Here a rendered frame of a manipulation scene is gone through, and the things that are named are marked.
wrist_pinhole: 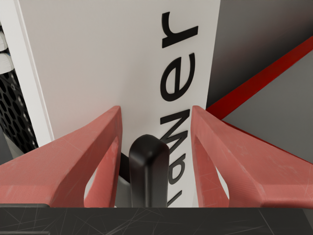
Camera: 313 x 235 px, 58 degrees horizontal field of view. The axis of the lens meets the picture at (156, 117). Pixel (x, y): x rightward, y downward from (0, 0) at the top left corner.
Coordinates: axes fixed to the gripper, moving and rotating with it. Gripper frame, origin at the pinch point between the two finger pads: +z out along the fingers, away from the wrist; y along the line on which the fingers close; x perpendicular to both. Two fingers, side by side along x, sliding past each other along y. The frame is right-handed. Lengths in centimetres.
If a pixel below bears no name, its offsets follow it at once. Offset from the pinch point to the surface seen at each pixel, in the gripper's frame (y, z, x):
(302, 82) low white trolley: -23.6, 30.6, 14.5
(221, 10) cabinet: -8.6, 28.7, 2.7
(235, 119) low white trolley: -10.4, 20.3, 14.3
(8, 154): 11.9, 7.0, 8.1
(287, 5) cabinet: -25, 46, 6
